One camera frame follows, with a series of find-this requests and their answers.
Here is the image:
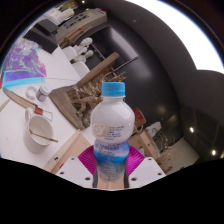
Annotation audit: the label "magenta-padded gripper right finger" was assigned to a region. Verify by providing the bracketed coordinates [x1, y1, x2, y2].
[123, 145, 167, 189]

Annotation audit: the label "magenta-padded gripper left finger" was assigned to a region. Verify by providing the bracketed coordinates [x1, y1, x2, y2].
[54, 145, 99, 189]

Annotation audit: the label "white bottle with blue cap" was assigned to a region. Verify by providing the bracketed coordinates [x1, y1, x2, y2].
[89, 81, 136, 184]

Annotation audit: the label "beige cloth table mat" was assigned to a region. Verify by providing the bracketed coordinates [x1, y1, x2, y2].
[43, 129, 93, 175]

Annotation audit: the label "cardboard box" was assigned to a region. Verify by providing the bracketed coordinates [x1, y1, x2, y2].
[128, 129, 160, 161]

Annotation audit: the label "white plaster statue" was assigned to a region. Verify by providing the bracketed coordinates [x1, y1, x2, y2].
[145, 121, 163, 138]

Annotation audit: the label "red box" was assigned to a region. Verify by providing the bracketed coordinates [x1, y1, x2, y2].
[133, 107, 147, 129]

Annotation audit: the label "thin wooden brush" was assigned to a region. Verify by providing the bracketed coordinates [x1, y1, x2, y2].
[28, 128, 59, 144]

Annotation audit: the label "white ceramic mug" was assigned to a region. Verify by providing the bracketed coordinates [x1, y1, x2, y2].
[22, 107, 55, 155]

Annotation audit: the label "round ceiling spotlights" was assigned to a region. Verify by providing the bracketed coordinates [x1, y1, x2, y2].
[188, 126, 218, 156]

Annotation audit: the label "wooden branch sculpture on board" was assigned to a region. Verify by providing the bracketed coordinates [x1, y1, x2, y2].
[48, 51, 128, 131]

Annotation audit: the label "small paint jar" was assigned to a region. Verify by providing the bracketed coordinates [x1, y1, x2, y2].
[35, 83, 53, 103]

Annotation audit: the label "white tape roll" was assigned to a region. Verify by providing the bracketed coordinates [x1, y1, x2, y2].
[25, 85, 39, 101]

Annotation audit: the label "white plastic chair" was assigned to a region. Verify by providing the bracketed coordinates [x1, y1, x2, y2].
[72, 60, 91, 78]
[61, 46, 78, 62]

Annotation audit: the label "flat wooden slat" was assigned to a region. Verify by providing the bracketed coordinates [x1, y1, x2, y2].
[2, 87, 38, 109]

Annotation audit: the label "thin wooden stick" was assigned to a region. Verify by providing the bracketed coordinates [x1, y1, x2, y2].
[0, 98, 11, 113]

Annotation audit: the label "wooden easel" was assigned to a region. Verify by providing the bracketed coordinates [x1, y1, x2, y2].
[58, 25, 93, 49]

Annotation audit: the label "long ceiling light strip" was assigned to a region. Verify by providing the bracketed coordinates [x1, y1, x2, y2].
[126, 0, 224, 74]

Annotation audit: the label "white shelf cabinet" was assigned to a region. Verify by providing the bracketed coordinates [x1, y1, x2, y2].
[54, 8, 108, 44]

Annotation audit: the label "black wall screen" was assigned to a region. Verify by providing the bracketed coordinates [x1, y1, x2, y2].
[84, 24, 139, 73]

